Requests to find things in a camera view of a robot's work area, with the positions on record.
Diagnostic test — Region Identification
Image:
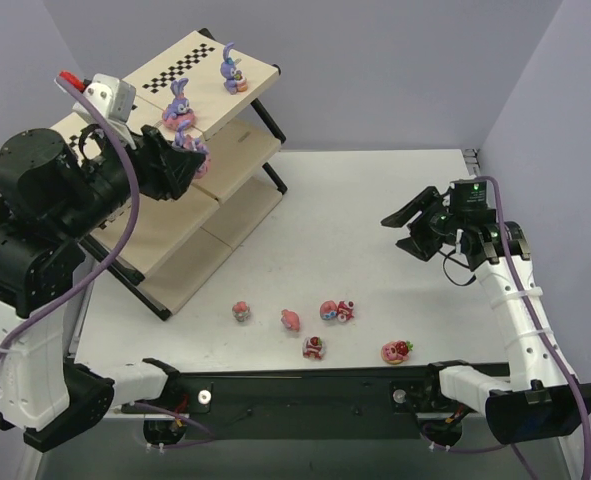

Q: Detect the purple bunny holding cupcake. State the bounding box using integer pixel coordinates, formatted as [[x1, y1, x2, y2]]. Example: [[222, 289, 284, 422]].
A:
[[220, 42, 248, 95]]

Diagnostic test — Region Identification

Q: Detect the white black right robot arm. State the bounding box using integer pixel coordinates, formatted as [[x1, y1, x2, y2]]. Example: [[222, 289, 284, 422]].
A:
[[381, 177, 591, 445]]

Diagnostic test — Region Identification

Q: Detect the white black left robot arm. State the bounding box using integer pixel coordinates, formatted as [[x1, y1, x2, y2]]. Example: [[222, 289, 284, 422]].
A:
[[0, 126, 206, 452]]

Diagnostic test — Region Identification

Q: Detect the beige three-tier shelf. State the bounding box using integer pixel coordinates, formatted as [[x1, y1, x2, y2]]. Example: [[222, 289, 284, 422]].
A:
[[49, 27, 289, 322]]

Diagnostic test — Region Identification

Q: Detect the pink bear strawberry donut toy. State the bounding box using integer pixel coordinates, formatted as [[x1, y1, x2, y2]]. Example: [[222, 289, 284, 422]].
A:
[[380, 340, 414, 365]]

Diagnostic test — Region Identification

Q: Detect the pink bear red cake toy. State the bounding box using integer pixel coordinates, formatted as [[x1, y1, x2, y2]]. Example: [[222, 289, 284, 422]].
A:
[[319, 300, 355, 323]]

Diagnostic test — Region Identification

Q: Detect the strawberry cake slice toy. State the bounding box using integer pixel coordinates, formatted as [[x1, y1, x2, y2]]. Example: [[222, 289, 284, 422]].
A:
[[302, 336, 325, 360]]

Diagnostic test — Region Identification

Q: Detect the pink lying figure toy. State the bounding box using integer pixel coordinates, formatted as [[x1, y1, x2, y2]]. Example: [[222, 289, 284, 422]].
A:
[[280, 309, 301, 332]]

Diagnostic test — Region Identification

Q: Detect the pink figure flower wreath toy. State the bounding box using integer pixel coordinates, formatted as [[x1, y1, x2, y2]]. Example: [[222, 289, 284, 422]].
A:
[[232, 301, 251, 323]]

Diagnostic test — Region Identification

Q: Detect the aluminium table frame rail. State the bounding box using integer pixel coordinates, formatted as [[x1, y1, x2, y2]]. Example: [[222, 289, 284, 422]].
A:
[[462, 148, 480, 176]]

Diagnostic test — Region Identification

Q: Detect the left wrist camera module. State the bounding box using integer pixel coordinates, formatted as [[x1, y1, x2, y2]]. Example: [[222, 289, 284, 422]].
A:
[[58, 70, 136, 124]]

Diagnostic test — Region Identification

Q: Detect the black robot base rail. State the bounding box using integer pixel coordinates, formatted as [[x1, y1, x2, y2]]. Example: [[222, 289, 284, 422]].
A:
[[119, 362, 511, 449]]

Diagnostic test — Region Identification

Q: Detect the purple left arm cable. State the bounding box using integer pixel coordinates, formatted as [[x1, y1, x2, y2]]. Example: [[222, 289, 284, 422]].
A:
[[0, 79, 216, 451]]

